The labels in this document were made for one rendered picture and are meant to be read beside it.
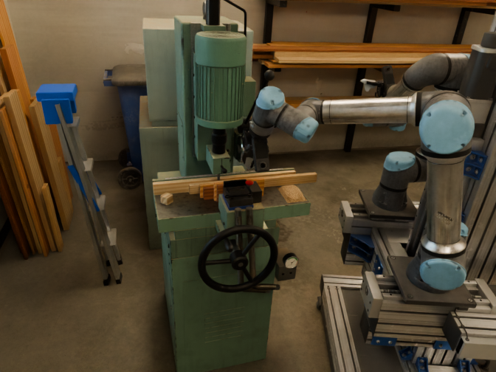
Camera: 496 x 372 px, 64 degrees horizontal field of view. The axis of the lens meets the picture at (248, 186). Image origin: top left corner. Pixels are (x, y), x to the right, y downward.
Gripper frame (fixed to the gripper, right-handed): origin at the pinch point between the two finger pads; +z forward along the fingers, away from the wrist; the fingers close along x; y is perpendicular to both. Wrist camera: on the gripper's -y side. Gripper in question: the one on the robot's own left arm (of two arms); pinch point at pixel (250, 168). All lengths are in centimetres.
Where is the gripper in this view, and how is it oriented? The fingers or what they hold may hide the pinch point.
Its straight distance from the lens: 141.2
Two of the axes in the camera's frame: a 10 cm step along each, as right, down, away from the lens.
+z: -1.9, 5.2, 8.4
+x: -9.6, 0.9, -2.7
